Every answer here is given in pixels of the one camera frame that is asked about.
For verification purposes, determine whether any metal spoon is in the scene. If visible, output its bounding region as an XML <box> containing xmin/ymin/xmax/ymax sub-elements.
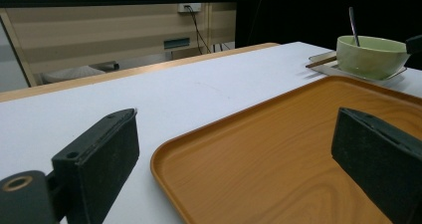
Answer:
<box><xmin>348</xmin><ymin>6</ymin><xmax>361</xmax><ymax>48</ymax></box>

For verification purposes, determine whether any green bowl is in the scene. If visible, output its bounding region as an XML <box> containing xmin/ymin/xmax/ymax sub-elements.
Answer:
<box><xmin>335</xmin><ymin>35</ymin><xmax>412</xmax><ymax>81</ymax></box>

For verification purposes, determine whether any wooden tray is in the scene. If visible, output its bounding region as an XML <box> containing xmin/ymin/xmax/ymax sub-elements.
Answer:
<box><xmin>149</xmin><ymin>75</ymin><xmax>422</xmax><ymax>224</ymax></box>

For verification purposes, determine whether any black wall cable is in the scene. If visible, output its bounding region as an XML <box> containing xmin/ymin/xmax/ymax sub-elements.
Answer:
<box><xmin>184</xmin><ymin>5</ymin><xmax>213</xmax><ymax>55</ymax></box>

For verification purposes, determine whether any white power socket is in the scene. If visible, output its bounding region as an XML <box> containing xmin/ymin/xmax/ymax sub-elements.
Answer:
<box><xmin>177</xmin><ymin>3</ymin><xmax>202</xmax><ymax>14</ymax></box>

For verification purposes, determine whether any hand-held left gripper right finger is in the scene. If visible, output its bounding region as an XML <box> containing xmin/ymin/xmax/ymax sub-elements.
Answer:
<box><xmin>330</xmin><ymin>107</ymin><xmax>422</xmax><ymax>224</ymax></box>

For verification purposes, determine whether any dark rolled object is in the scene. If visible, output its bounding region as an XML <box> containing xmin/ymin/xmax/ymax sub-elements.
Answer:
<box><xmin>90</xmin><ymin>60</ymin><xmax>120</xmax><ymax>73</ymax></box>

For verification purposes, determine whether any beige wooden desk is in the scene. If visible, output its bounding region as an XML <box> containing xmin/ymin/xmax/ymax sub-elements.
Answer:
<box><xmin>0</xmin><ymin>0</ymin><xmax>238</xmax><ymax>88</ymax></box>

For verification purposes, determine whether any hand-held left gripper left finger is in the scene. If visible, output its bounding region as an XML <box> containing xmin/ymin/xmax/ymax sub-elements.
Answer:
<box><xmin>51</xmin><ymin>108</ymin><xmax>140</xmax><ymax>224</ymax></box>

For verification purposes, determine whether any brown chopstick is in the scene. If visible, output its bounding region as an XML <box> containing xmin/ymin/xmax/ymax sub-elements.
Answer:
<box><xmin>305</xmin><ymin>55</ymin><xmax>338</xmax><ymax>69</ymax></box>

